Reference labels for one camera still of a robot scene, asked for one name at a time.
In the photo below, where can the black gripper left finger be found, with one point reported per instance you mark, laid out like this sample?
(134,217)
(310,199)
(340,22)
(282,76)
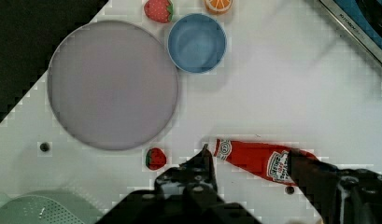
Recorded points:
(197,171)

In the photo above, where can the small red toy strawberry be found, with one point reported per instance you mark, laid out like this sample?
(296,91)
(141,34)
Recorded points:
(155,159)

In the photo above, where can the red ketchup bottle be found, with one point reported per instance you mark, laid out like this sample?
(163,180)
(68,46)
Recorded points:
(266,161)

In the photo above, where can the blue bowl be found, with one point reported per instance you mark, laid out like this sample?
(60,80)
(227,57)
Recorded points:
(197,43)

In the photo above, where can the green perforated colander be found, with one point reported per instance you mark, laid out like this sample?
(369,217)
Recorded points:
(47,207)

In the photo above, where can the black toaster oven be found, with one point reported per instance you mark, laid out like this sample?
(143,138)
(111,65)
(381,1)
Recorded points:
(362,19)

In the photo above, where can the toy orange half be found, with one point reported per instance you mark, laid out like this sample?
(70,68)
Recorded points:
(218,7)

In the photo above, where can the large grey round plate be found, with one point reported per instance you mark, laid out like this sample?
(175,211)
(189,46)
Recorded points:
(112,85)

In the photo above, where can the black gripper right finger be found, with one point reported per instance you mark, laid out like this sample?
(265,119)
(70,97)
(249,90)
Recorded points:
(341,196)

